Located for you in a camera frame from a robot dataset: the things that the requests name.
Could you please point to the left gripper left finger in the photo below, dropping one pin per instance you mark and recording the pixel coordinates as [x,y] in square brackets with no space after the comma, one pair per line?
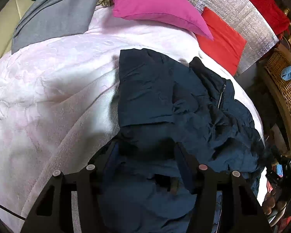
[52,211]

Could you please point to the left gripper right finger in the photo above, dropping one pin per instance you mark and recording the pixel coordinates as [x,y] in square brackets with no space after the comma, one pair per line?
[224,200]

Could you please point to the navy blue zip jacket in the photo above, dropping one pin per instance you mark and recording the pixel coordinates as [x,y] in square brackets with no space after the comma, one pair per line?
[163,102]

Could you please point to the wooden side table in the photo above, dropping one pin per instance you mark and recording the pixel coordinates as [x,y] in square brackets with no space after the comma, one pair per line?
[285,116]

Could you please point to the white embossed bed cover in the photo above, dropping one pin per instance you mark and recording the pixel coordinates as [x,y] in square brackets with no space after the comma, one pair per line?
[58,101]

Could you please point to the red pillow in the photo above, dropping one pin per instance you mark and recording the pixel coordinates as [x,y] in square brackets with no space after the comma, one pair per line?
[227,45]

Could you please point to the cream leather sofa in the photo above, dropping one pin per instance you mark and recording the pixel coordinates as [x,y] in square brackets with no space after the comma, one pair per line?
[10,16]

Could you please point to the grey garment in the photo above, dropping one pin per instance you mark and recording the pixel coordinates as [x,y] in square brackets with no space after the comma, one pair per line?
[46,19]

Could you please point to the red blanket on railing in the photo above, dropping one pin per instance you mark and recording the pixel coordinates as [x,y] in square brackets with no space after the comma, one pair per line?
[273,15]

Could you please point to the silver foil insulation panel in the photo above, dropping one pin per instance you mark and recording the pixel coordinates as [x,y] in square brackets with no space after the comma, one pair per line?
[243,16]

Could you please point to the magenta pillow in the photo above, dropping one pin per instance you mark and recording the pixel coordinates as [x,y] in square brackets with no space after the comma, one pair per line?
[179,13]

